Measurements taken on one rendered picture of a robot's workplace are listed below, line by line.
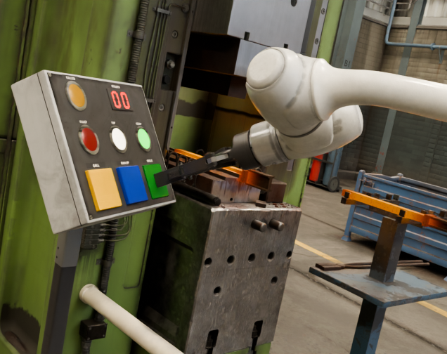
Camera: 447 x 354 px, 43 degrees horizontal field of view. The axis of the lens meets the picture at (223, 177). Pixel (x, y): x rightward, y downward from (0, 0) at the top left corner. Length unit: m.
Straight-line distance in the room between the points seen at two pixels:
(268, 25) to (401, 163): 9.15
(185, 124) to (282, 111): 1.18
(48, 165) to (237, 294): 0.83
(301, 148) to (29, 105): 0.49
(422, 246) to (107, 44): 4.32
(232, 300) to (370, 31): 9.56
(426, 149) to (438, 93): 9.46
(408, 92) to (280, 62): 0.21
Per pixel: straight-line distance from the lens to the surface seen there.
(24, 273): 1.93
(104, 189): 1.05
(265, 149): 1.09
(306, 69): 0.93
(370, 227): 5.68
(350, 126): 1.06
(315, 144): 1.05
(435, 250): 5.36
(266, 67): 0.91
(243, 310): 1.74
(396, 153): 10.75
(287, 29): 1.68
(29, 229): 1.88
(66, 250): 1.24
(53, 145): 1.03
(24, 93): 1.08
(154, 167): 1.24
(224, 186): 1.60
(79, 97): 1.10
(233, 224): 1.58
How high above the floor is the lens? 1.23
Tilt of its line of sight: 9 degrees down
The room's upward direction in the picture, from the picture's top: 11 degrees clockwise
